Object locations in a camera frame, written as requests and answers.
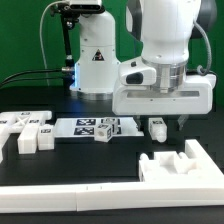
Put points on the white tagged cube nut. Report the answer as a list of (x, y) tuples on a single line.
[(103, 132), (113, 122)]

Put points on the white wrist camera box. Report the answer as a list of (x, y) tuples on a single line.
[(137, 72)]

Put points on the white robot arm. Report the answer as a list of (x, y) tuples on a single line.
[(156, 82)]

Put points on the white L-shaped fence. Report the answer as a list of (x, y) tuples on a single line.
[(203, 191)]

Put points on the white chair seat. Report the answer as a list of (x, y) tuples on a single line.
[(172, 166)]

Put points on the black camera on stand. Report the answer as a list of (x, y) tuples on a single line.
[(70, 11)]

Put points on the white marker base plate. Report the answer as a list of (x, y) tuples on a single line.
[(86, 127)]

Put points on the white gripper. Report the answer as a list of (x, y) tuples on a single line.
[(193, 96)]

